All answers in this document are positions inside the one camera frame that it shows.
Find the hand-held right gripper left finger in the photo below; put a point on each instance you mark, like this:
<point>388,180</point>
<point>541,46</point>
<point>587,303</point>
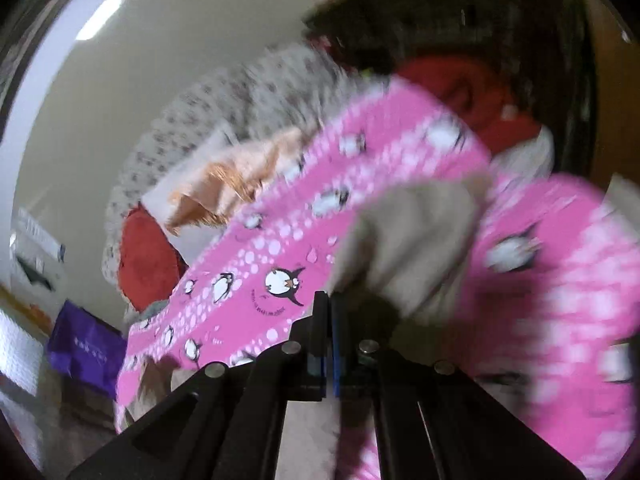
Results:
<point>320,345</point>

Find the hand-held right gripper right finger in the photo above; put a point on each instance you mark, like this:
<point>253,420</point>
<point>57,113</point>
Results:
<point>337,355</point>

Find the beige garment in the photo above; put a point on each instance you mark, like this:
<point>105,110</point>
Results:
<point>415,240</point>

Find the orange fringed towel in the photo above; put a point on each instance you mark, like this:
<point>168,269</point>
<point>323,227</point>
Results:
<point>235,180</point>

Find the red pillow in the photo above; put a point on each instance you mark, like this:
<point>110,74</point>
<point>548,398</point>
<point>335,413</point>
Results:
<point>147,260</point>

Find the pink penguin print blanket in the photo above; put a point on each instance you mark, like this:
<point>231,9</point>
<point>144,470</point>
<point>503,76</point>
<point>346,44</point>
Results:
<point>400,170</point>

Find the white pillow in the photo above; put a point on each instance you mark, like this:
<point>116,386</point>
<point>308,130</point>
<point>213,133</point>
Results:
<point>205,155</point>

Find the purple tote bag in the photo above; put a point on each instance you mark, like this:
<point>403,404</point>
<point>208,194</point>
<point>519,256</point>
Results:
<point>85,345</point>

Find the grey floral quilt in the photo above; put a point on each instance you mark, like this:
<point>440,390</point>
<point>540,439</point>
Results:
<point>240,95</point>

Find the white cloth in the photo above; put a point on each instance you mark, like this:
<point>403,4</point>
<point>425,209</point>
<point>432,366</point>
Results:
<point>530,155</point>

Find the red cloth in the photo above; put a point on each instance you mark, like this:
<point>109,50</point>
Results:
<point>465,95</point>

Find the dark hanging cloth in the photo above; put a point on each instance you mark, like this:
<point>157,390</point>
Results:
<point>35,272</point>

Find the barred window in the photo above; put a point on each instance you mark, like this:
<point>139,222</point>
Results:
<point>15,350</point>

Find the dark wooden cabinet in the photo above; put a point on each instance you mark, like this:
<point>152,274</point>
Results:
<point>450,20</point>

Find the ceiling light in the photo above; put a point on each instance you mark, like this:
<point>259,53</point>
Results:
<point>99,17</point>

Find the wall poster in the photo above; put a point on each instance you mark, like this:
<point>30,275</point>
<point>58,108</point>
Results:
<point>37,235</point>

